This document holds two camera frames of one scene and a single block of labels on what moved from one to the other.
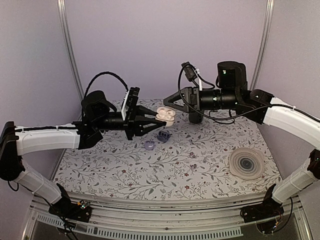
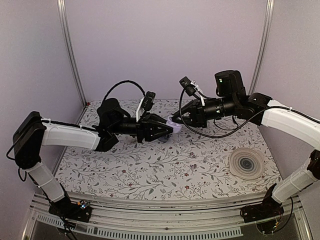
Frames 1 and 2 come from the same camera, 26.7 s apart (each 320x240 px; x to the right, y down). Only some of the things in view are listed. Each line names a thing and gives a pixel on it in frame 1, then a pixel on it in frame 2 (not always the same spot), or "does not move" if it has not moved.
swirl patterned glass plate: [247, 163] does not move
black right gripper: [188, 93] -> [197, 117]
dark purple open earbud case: [163, 136] does not move
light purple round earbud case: [149, 145] -> [177, 127]
